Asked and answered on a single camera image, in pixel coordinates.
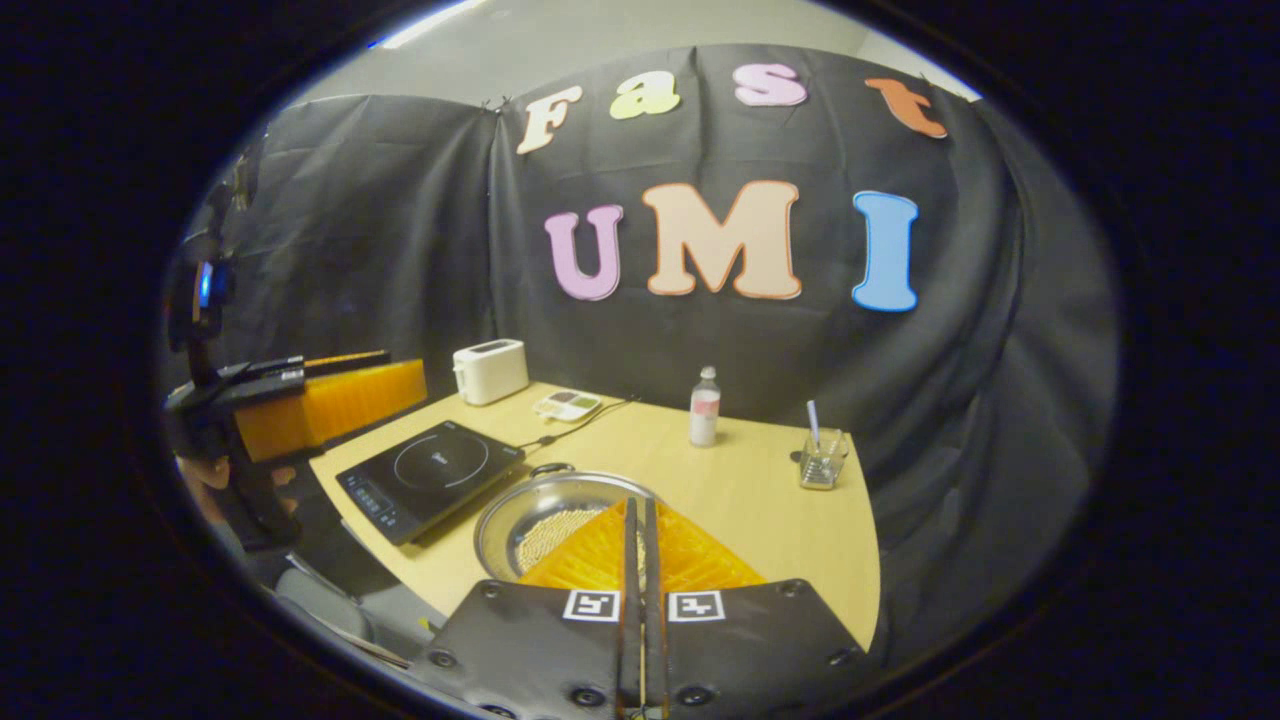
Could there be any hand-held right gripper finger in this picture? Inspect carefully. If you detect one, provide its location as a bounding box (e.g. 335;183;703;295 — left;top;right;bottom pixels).
640;497;873;720
410;497;641;720

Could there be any black induction cooktop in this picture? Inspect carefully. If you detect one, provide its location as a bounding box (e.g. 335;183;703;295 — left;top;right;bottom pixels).
335;420;526;547

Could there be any stainless steel pot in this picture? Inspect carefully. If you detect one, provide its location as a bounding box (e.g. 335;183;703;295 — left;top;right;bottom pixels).
473;462;661;586

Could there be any pile of yellow soybeans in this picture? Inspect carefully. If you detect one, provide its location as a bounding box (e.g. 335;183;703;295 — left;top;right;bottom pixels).
515;505;611;573

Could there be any white toaster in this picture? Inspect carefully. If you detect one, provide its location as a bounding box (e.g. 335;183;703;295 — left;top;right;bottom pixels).
452;339;530;406

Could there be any clear bottle with pink label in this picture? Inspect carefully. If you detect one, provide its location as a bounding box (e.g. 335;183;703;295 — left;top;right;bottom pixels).
689;366;722;448

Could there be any grey chair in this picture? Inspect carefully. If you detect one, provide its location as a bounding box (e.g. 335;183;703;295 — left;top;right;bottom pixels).
275;565;446;666

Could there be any white divided bean dish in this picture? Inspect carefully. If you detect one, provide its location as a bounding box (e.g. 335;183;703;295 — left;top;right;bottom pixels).
532;389;604;423

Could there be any clear glass holder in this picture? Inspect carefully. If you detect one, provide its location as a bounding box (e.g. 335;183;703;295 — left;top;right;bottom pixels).
799;428;850;491

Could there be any black power cable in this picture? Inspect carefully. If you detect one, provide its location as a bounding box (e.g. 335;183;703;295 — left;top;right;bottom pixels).
515;397;641;453

